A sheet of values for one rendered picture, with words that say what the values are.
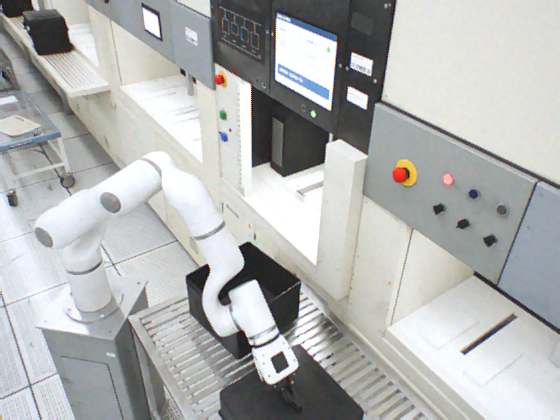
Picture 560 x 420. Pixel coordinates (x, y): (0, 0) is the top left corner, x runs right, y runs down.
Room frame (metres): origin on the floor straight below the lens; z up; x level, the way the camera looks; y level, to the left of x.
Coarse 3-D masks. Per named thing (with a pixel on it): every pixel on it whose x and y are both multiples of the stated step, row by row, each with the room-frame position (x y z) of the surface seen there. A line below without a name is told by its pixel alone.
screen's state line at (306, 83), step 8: (280, 64) 1.50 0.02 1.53; (280, 72) 1.50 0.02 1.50; (288, 72) 1.47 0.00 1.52; (296, 72) 1.43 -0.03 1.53; (296, 80) 1.43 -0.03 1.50; (304, 80) 1.40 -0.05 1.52; (312, 88) 1.37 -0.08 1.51; (320, 88) 1.34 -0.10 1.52; (320, 96) 1.34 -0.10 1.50; (328, 96) 1.31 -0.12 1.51
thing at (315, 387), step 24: (312, 360) 0.90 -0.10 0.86; (240, 384) 0.82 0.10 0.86; (312, 384) 0.82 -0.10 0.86; (336, 384) 0.83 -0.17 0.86; (240, 408) 0.74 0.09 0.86; (264, 408) 0.75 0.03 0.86; (288, 408) 0.75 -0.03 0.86; (312, 408) 0.75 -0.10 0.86; (336, 408) 0.75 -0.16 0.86; (360, 408) 0.76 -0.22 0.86
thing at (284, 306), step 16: (256, 256) 1.32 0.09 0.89; (192, 272) 1.18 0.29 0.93; (208, 272) 1.22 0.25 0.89; (240, 272) 1.32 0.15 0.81; (256, 272) 1.32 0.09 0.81; (272, 272) 1.26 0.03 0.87; (288, 272) 1.20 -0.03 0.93; (192, 288) 1.13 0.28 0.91; (224, 288) 1.27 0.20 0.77; (272, 288) 1.26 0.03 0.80; (288, 288) 1.20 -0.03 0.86; (192, 304) 1.14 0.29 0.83; (224, 304) 1.20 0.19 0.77; (272, 304) 1.06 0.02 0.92; (288, 304) 1.11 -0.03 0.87; (208, 320) 1.07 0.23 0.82; (288, 320) 1.12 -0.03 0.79; (224, 336) 1.01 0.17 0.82; (240, 336) 0.97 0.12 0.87; (240, 352) 0.97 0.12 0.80
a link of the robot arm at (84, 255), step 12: (60, 204) 1.19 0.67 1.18; (96, 228) 1.22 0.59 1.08; (84, 240) 1.20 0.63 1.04; (96, 240) 1.20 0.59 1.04; (72, 252) 1.16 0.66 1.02; (84, 252) 1.17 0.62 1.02; (96, 252) 1.18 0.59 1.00; (72, 264) 1.14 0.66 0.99; (84, 264) 1.15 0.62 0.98; (96, 264) 1.17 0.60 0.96
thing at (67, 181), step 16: (0, 96) 3.61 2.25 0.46; (16, 96) 3.69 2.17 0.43; (0, 112) 3.32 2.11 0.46; (32, 112) 3.33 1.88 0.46; (48, 128) 3.08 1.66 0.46; (16, 144) 2.87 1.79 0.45; (0, 160) 2.80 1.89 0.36; (64, 160) 3.04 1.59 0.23; (16, 176) 2.84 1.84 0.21; (64, 176) 3.02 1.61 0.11; (16, 192) 2.83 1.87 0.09
